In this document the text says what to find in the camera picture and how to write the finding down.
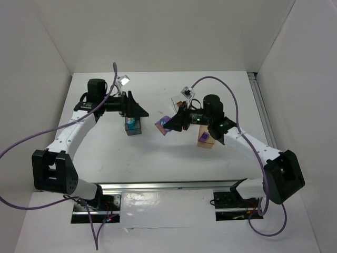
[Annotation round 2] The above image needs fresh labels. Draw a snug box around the teal arch lego brick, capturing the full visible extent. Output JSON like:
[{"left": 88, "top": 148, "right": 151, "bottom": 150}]
[{"left": 125, "top": 118, "right": 135, "bottom": 128}]

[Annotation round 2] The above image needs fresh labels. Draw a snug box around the purple arch lego brick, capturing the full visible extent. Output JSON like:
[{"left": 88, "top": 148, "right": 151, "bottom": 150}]
[{"left": 154, "top": 115, "right": 171, "bottom": 136}]

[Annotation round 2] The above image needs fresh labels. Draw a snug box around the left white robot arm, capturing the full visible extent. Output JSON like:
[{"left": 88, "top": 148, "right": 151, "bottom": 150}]
[{"left": 32, "top": 75, "right": 149, "bottom": 209}]

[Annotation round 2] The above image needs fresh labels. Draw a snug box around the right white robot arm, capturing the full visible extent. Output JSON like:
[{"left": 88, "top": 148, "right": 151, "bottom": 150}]
[{"left": 163, "top": 94, "right": 305, "bottom": 205}]

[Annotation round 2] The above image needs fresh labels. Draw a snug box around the clear plastic container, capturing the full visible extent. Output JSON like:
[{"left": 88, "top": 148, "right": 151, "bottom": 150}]
[{"left": 171, "top": 92, "right": 195, "bottom": 113}]

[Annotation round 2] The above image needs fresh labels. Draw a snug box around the smoky grey plastic container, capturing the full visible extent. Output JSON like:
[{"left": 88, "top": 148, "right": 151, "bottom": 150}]
[{"left": 124, "top": 118, "right": 142, "bottom": 136}]

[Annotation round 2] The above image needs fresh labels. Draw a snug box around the amber plastic container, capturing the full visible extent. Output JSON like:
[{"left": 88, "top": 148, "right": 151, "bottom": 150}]
[{"left": 197, "top": 125, "right": 215, "bottom": 149}]

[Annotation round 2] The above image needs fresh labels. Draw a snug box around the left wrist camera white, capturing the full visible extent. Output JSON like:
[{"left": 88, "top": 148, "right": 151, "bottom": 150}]
[{"left": 117, "top": 75, "right": 130, "bottom": 86}]

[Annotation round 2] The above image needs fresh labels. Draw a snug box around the aluminium side rail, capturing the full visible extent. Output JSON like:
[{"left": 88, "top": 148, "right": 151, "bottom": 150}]
[{"left": 247, "top": 72, "right": 278, "bottom": 149}]

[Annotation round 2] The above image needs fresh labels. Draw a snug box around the aluminium front rail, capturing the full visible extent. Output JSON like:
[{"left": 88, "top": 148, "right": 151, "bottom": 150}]
[{"left": 99, "top": 179, "right": 262, "bottom": 191}]

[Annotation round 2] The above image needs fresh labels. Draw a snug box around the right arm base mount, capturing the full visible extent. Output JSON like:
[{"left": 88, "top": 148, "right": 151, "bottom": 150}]
[{"left": 209, "top": 192, "right": 262, "bottom": 221}]

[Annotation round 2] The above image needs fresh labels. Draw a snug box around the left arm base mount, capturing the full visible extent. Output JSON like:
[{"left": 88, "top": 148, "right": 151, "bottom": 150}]
[{"left": 71, "top": 193, "right": 121, "bottom": 224}]

